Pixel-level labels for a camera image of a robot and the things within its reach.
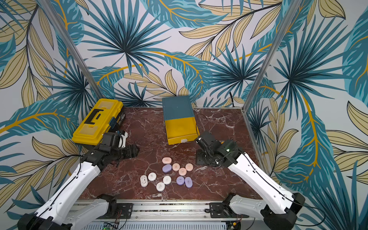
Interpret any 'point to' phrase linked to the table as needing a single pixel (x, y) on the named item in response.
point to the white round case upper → (152, 176)
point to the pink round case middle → (182, 171)
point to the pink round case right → (189, 166)
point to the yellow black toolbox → (106, 115)
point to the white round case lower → (160, 186)
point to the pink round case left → (176, 166)
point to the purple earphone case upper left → (166, 168)
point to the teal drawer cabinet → (177, 108)
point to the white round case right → (166, 179)
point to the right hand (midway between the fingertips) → (199, 159)
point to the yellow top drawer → (182, 130)
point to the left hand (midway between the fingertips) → (133, 152)
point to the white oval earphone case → (143, 180)
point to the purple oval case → (188, 181)
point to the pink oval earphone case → (166, 160)
